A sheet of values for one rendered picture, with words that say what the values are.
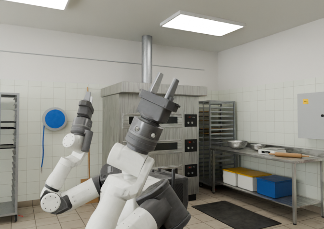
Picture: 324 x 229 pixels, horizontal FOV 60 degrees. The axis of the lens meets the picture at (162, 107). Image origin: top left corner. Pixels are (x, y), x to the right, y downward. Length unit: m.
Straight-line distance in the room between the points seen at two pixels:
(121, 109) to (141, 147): 3.69
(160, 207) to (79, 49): 4.72
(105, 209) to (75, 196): 0.56
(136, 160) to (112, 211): 0.14
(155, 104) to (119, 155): 0.17
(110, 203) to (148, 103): 0.28
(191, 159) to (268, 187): 1.32
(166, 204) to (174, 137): 3.94
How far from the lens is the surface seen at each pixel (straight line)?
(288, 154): 4.62
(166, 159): 4.80
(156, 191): 0.91
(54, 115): 5.08
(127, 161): 0.77
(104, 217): 0.77
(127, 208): 1.03
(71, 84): 5.30
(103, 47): 5.55
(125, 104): 4.46
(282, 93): 5.39
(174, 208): 0.94
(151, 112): 0.75
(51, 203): 1.31
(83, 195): 1.32
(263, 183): 4.91
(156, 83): 0.78
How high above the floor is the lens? 1.47
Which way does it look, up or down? 2 degrees up
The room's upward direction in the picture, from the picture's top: straight up
